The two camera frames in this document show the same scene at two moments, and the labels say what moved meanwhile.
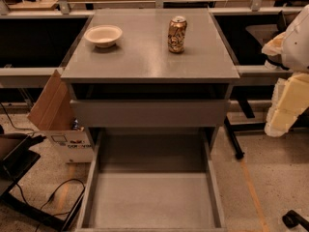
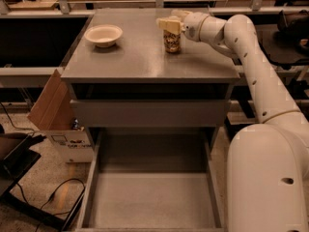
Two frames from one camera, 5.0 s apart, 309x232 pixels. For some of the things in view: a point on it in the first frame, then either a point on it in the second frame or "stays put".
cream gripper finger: [291, 98] → [192, 21]
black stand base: [15, 158] stays put
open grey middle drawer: [152, 180] stays put
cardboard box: [51, 115] stays put
